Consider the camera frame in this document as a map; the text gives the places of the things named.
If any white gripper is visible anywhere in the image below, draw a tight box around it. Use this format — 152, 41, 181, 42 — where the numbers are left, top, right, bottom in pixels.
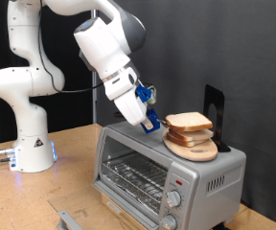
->
103, 66, 155, 131

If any metal spatula with blue block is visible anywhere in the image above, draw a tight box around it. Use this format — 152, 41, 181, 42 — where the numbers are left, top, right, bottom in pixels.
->
113, 108, 171, 135

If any glass oven door with handle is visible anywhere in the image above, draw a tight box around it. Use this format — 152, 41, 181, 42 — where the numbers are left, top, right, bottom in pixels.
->
47, 183, 160, 230

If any silver oven knob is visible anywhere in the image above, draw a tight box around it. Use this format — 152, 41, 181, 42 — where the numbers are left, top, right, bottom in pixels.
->
165, 190, 183, 209
159, 214, 178, 230

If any silver toaster oven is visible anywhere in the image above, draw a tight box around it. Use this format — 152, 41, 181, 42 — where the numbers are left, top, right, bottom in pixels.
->
93, 115, 247, 230

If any round wooden cutting board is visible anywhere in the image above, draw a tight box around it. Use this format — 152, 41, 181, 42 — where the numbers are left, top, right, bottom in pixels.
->
162, 128, 219, 162

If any vertical metal pole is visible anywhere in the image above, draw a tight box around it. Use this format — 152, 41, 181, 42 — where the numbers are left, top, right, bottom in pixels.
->
90, 9, 98, 125

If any black metal bookend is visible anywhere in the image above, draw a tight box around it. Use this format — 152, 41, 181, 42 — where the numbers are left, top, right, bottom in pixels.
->
202, 83, 232, 153

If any black backdrop curtain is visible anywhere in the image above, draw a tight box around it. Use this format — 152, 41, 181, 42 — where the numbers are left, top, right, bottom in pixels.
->
0, 0, 94, 147

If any metal wire oven rack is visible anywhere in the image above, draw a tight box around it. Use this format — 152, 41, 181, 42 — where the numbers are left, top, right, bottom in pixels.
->
101, 151, 169, 214

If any black camera cable with clips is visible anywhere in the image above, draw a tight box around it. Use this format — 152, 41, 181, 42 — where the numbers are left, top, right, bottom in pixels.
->
36, 0, 105, 94

